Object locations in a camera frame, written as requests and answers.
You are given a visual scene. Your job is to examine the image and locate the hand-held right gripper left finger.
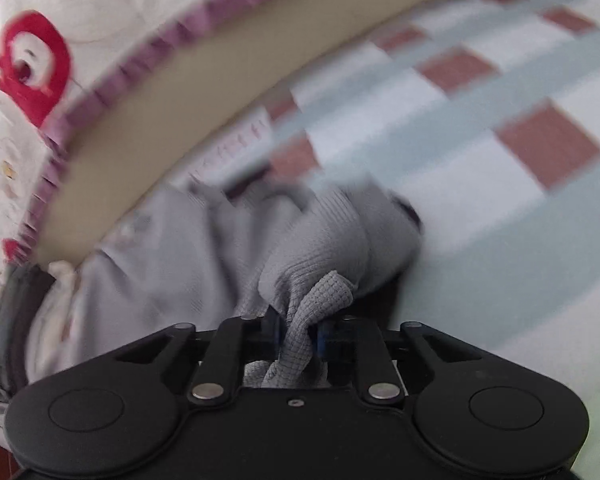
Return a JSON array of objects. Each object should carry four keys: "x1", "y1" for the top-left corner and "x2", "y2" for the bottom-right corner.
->
[{"x1": 114, "y1": 310, "x2": 283, "y2": 405}]

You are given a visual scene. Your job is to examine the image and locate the beige mattress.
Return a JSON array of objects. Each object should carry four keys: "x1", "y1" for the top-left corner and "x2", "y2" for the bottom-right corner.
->
[{"x1": 35, "y1": 0, "x2": 473, "y2": 267}]

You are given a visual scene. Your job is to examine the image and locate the checked bed sheet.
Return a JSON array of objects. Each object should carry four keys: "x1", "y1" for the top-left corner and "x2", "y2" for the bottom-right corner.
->
[{"x1": 187, "y1": 0, "x2": 600, "y2": 411}]

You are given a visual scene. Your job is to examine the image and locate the pile of clothes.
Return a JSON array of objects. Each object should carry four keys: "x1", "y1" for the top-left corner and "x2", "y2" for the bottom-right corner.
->
[{"x1": 0, "y1": 262, "x2": 56, "y2": 398}]

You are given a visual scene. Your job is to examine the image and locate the grey waffle knit garment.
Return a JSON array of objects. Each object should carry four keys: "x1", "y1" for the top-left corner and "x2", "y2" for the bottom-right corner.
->
[{"x1": 25, "y1": 180, "x2": 426, "y2": 391}]

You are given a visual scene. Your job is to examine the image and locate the white quilt with red bears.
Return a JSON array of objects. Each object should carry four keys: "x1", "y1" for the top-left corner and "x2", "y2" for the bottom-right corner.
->
[{"x1": 0, "y1": 0, "x2": 461, "y2": 281}]

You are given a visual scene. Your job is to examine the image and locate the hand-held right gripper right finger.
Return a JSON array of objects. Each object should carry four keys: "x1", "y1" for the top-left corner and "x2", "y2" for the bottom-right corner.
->
[{"x1": 318, "y1": 316, "x2": 483, "y2": 403}]

